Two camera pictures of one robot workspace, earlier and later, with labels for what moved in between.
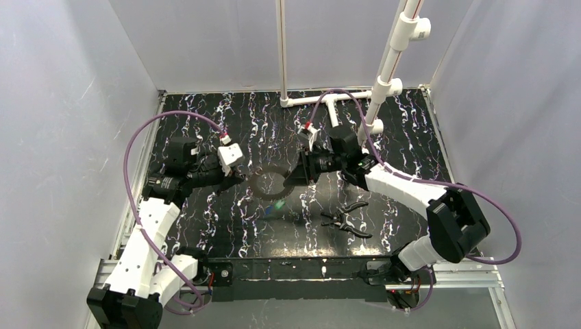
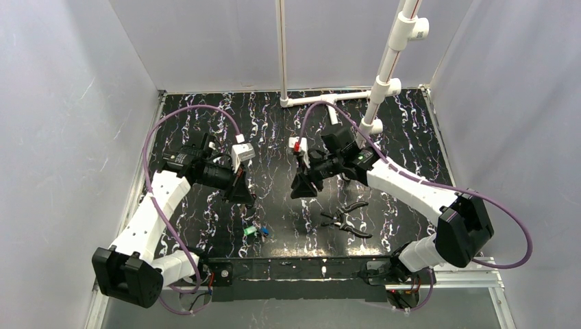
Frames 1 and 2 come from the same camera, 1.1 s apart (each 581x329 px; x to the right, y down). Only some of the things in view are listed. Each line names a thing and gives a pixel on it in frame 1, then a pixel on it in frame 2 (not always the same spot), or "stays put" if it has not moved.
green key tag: (279, 203) -> (249, 230)
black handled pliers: (336, 218) stays put
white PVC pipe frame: (409, 26) stays put
